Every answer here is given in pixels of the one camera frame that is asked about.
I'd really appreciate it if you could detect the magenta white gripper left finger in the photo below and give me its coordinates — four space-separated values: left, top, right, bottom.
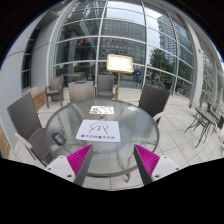
45 145 93 186

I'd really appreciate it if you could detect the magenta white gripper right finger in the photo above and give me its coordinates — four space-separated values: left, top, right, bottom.
134 145 179 185

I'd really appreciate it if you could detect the dark grey computer mouse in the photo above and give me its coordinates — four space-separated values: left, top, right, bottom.
51 132 66 146

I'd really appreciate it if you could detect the white printed mouse pad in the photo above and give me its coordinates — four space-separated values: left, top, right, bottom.
76 119 121 143

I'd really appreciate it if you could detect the grey wicker chair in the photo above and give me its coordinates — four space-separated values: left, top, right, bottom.
7 93 54 166
96 75 115 99
68 81 94 103
44 76 63 105

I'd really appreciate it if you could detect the round glass table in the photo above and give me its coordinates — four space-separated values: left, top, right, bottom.
46 99 159 177

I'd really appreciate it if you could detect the colourful menu card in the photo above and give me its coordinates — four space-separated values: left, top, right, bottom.
89 106 114 115

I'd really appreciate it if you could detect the dark wicker chair right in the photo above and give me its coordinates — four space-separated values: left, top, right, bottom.
138 84 170 123

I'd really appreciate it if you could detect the wooden bench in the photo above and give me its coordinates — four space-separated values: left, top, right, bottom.
22 87 46 110

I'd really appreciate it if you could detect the grey wicker chair back left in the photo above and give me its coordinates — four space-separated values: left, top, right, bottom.
68 81 94 103

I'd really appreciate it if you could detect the grey wicker chair far left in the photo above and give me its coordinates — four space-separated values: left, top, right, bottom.
44 76 63 105

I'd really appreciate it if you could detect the grey wicker chair far middle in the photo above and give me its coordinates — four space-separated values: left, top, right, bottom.
96 75 115 99

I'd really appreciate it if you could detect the gold menu stand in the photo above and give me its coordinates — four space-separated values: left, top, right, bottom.
106 53 135 101

